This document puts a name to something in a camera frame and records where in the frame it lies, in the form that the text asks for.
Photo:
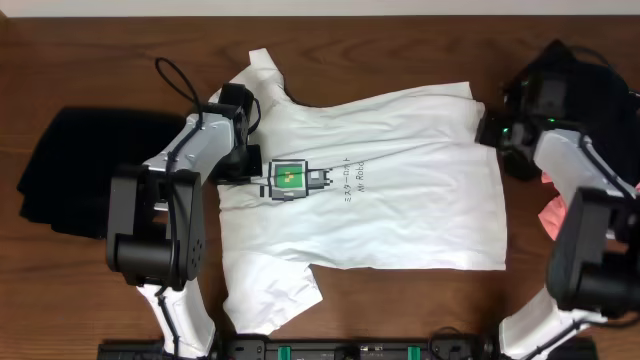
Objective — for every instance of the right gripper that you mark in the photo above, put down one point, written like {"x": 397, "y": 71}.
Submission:
{"x": 486, "y": 130}

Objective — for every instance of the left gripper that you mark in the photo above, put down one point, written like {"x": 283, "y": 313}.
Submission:
{"x": 251, "y": 161}

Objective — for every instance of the white printed t-shirt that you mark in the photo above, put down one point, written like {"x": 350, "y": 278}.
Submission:
{"x": 395, "y": 181}

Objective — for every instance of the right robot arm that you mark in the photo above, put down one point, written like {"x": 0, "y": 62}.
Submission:
{"x": 592, "y": 277}

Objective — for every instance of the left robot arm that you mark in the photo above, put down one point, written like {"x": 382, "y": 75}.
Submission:
{"x": 155, "y": 230}

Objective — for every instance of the black garment right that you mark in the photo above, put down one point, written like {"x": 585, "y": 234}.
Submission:
{"x": 598, "y": 103}

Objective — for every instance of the pink garment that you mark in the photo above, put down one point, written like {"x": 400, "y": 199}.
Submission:
{"x": 552, "y": 216}

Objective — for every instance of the black folded garment left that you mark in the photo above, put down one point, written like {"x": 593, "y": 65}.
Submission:
{"x": 66, "y": 183}

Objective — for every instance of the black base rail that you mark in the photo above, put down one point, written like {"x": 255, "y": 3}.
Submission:
{"x": 445, "y": 346}

